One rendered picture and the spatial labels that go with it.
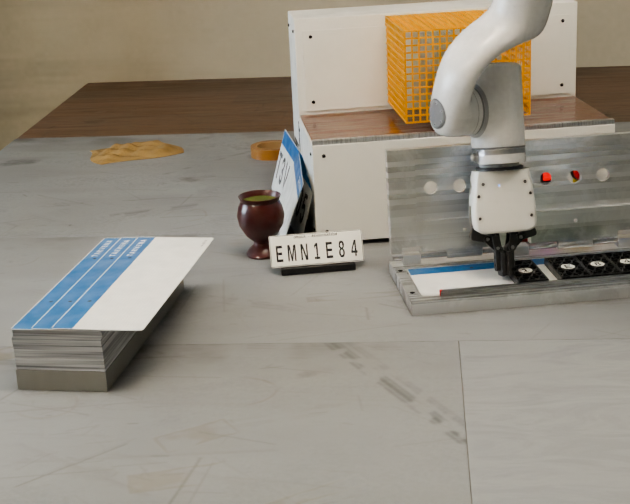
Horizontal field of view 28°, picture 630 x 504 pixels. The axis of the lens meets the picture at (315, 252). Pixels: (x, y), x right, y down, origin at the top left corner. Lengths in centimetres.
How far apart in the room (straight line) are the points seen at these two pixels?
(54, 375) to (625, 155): 102
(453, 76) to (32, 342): 73
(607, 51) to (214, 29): 120
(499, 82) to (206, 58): 208
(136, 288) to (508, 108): 63
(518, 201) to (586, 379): 38
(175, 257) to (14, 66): 219
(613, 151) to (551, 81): 39
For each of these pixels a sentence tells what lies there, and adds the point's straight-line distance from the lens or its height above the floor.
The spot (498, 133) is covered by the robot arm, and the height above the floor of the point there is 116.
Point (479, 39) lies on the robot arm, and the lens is 191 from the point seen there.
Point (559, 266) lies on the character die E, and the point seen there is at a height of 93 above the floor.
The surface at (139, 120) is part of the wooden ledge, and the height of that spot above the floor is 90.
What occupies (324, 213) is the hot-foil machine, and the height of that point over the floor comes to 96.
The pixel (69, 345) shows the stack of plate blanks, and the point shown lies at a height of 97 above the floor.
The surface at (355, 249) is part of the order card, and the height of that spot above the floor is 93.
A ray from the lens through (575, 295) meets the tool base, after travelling 199.
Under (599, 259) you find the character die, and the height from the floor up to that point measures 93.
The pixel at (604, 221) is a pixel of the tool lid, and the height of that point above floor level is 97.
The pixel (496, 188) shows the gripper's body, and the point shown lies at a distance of 198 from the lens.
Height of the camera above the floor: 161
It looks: 19 degrees down
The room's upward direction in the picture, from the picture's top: 3 degrees counter-clockwise
